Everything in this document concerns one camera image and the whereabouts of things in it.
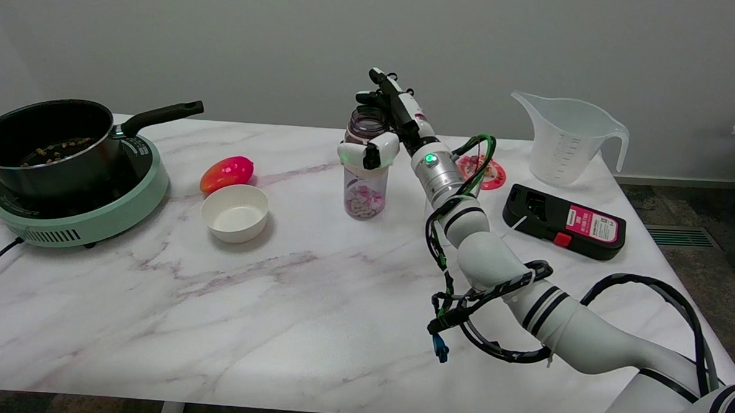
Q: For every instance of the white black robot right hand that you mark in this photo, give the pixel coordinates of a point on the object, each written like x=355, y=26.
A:
x=408, y=118

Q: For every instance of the small clear measuring cup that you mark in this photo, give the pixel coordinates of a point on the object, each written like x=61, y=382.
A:
x=430, y=204

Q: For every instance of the clear bottle with beige sleeve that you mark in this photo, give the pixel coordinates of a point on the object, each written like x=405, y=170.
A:
x=363, y=200

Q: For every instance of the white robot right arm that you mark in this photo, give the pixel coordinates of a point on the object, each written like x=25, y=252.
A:
x=489, y=261

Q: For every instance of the pink round coaster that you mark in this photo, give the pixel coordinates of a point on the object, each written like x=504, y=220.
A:
x=496, y=175

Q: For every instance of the large translucent measuring jug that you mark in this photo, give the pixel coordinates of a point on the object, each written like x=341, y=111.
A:
x=556, y=146

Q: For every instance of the black device with pink label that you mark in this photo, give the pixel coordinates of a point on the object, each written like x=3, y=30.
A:
x=541, y=217

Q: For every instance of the red orange mango fruit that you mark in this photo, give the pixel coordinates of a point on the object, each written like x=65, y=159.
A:
x=226, y=172

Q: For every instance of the white bowl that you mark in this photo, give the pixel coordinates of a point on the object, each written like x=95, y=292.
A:
x=234, y=216

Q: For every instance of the floor vent grille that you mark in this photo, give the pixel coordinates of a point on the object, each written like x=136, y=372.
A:
x=679, y=236

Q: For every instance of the green induction cooker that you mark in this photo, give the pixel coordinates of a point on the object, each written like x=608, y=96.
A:
x=112, y=220

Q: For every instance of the white table leg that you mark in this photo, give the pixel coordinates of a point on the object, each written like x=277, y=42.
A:
x=171, y=412

